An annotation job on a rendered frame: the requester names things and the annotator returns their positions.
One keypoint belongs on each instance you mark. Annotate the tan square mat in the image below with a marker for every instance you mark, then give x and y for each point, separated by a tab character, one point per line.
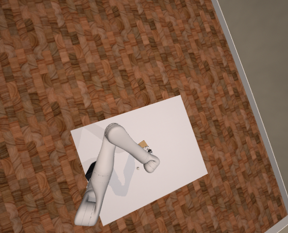
143	144

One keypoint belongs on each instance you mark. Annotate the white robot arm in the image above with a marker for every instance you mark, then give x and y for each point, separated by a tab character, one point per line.
114	135

